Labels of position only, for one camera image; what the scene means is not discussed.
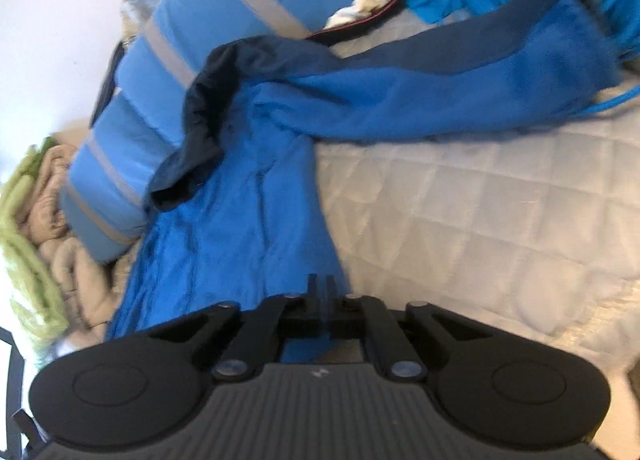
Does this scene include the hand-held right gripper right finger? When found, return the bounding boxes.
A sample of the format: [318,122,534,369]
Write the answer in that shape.
[325,274,501,382]

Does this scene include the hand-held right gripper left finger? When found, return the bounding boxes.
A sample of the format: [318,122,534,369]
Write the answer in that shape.
[149,274,321,382]

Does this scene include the blue fleece jacket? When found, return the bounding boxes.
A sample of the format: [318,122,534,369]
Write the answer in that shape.
[106,0,623,366]

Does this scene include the white quilted bed cover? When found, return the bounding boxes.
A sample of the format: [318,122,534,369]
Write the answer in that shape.
[312,5,640,460]

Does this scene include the beige quilted blanket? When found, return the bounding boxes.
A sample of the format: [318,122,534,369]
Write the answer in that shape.
[20,130,146,341]

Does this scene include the green blanket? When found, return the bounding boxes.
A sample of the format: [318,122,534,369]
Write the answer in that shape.
[0,137,70,347]

